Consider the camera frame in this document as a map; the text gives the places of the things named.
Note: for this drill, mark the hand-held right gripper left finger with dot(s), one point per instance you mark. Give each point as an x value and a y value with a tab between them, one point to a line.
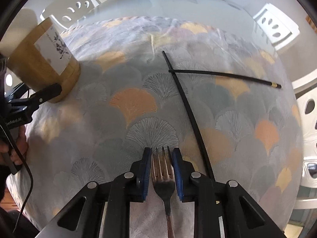
146	173

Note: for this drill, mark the white dining chair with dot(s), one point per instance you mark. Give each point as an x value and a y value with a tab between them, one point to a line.
55	14
287	24
309	138

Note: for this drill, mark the metal fork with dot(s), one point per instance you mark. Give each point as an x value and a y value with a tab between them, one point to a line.
163	188

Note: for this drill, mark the round wooden utensil holder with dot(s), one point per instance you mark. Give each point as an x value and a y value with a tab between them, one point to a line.
27	64

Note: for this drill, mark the person's left hand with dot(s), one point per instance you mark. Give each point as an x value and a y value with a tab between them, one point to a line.
22	143

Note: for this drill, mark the person's left forearm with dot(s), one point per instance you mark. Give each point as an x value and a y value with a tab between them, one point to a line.
5	183

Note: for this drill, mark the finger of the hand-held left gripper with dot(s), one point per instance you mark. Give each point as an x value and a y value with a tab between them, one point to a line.
17	91
47	93

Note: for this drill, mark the fan-patterned grey tablecloth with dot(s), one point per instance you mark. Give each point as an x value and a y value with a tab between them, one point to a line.
99	119

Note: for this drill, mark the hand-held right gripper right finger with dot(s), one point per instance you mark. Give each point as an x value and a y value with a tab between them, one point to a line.
178	173

